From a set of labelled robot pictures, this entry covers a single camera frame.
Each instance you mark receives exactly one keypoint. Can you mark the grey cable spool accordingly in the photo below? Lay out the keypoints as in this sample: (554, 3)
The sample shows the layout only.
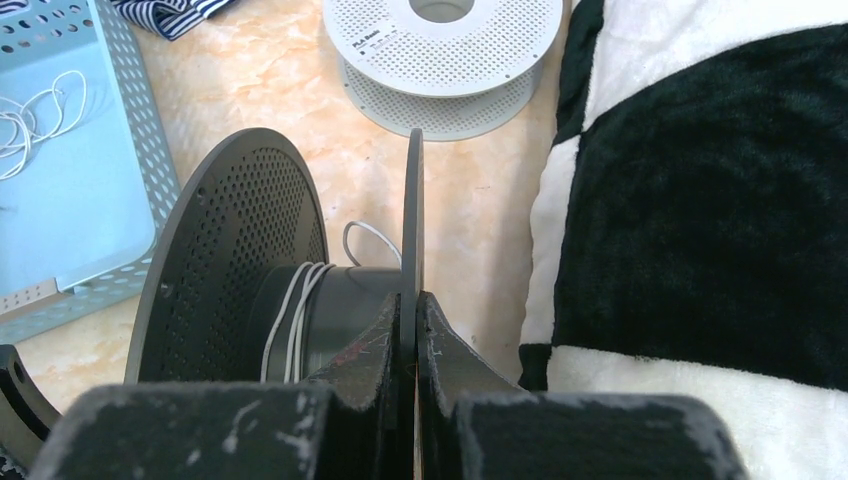
(451, 70)

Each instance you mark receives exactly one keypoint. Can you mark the blue perforated plastic basket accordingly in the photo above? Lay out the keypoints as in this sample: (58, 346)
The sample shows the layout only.
(87, 180)

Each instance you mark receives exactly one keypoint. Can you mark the black cable spool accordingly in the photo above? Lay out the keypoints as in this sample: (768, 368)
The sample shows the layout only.
(241, 287)

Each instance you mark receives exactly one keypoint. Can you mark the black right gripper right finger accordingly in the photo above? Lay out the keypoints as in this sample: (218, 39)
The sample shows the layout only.
(476, 424)

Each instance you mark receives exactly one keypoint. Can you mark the blue white striped cloth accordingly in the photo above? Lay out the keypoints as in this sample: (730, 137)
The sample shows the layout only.
(169, 19)

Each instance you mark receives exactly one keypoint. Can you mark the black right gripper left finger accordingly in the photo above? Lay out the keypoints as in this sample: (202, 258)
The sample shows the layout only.
(330, 426)

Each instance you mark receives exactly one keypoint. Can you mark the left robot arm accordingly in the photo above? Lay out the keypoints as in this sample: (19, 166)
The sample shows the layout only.
(27, 417)

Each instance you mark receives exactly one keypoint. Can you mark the black white checkered pillow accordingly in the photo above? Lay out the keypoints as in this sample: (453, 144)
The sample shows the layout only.
(690, 230)

